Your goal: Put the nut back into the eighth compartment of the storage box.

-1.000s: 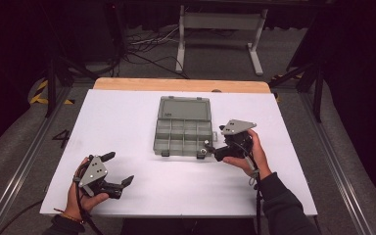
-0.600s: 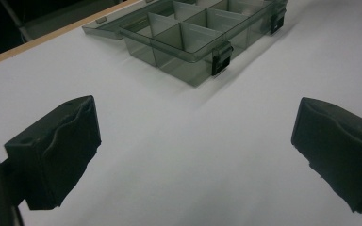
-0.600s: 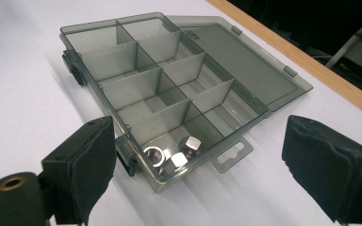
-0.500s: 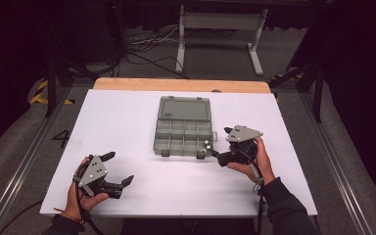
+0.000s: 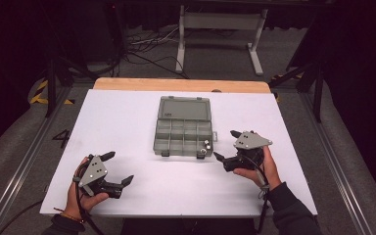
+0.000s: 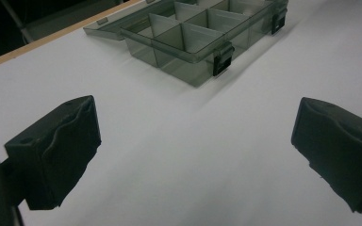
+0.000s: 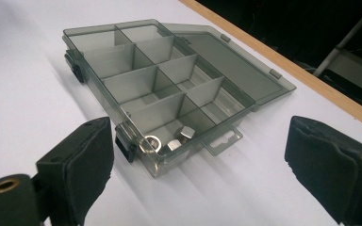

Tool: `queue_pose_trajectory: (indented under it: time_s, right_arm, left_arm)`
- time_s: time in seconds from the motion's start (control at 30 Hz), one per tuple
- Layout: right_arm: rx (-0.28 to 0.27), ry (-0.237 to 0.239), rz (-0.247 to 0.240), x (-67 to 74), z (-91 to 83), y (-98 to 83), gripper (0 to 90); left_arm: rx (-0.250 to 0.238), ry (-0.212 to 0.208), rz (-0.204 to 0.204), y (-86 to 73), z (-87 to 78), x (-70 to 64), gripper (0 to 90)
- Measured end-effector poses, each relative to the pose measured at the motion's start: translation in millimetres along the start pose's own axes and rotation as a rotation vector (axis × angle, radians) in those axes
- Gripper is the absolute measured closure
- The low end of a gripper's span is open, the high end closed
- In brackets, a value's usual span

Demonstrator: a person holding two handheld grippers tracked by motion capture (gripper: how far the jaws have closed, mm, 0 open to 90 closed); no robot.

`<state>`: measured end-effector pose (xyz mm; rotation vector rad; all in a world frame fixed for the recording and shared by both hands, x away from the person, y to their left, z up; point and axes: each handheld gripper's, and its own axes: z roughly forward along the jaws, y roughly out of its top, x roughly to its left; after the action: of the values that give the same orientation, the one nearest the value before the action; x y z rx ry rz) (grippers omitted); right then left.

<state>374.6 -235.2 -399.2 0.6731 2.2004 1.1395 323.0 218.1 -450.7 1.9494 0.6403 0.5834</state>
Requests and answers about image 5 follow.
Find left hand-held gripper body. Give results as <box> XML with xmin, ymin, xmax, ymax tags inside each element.
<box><xmin>77</xmin><ymin>155</ymin><xmax>124</xmax><ymax>200</ymax></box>

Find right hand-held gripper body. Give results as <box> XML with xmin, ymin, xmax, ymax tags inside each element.
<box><xmin>223</xmin><ymin>130</ymin><xmax>273</xmax><ymax>173</ymax></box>

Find grey plastic organizer box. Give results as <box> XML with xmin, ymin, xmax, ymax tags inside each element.
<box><xmin>153</xmin><ymin>95</ymin><xmax>219</xmax><ymax>160</ymax></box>

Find person's left hand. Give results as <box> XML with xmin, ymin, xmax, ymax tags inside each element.
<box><xmin>66</xmin><ymin>156</ymin><xmax>111</xmax><ymax>220</ymax></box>

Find person's right hand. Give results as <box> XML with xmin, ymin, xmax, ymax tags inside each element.
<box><xmin>233</xmin><ymin>146</ymin><xmax>282</xmax><ymax>191</ymax></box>

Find white table cover sheet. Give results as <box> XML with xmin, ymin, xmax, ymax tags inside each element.
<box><xmin>39</xmin><ymin>89</ymin><xmax>318</xmax><ymax>218</ymax></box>

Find black tripod stand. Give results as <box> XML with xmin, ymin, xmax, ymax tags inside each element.
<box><xmin>268</xmin><ymin>58</ymin><xmax>325</xmax><ymax>123</ymax></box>
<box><xmin>43</xmin><ymin>48</ymin><xmax>91</xmax><ymax>118</ymax></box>

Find yellow black floor tape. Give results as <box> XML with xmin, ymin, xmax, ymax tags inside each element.
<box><xmin>28</xmin><ymin>79</ymin><xmax>76</xmax><ymax>106</ymax></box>

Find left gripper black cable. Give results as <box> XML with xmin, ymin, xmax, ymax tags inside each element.
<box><xmin>72</xmin><ymin>160</ymin><xmax>106</xmax><ymax>235</ymax></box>

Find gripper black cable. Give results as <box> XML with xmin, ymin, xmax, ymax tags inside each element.
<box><xmin>72</xmin><ymin>160</ymin><xmax>106</xmax><ymax>235</ymax></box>
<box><xmin>241</xmin><ymin>154</ymin><xmax>272</xmax><ymax>234</ymax></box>

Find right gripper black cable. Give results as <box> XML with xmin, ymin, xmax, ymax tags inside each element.
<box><xmin>241</xmin><ymin>154</ymin><xmax>272</xmax><ymax>234</ymax></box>

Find thin wrist bracelet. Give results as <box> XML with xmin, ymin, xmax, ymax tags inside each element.
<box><xmin>53</xmin><ymin>207</ymin><xmax>86</xmax><ymax>225</ymax></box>

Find aluminium floor rail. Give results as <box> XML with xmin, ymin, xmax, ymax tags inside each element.
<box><xmin>0</xmin><ymin>85</ymin><xmax>73</xmax><ymax>235</ymax></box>
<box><xmin>298</xmin><ymin>91</ymin><xmax>376</xmax><ymax>235</ymax></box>

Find black floor cable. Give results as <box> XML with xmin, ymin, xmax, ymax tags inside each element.
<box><xmin>0</xmin><ymin>200</ymin><xmax>44</xmax><ymax>235</ymax></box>

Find white metal stand frame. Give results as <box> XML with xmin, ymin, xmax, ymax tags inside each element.
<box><xmin>174</xmin><ymin>4</ymin><xmax>269</xmax><ymax>76</ymax></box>

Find bundle of floor cables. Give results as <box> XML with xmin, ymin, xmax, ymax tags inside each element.
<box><xmin>116</xmin><ymin>25</ymin><xmax>190</xmax><ymax>80</ymax></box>

